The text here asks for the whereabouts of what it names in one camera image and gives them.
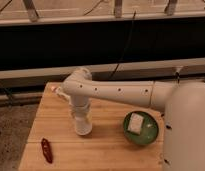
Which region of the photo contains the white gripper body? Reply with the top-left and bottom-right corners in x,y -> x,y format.
69,96 -> 91,118

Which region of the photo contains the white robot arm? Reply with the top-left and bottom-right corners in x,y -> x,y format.
61,68 -> 205,171

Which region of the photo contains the white tube with orange cap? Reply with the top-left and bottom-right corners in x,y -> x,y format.
51,86 -> 69,100

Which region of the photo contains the red chili pepper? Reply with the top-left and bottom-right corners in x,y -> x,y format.
41,138 -> 53,164

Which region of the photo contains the white sponge block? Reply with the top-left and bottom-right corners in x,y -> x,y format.
127,113 -> 144,134

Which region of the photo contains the green bowl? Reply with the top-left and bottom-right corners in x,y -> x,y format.
123,111 -> 159,146

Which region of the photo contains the black hanging cable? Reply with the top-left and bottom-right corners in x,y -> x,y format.
107,9 -> 137,81

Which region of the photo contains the white metal rail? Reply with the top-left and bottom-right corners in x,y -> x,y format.
0,58 -> 205,79

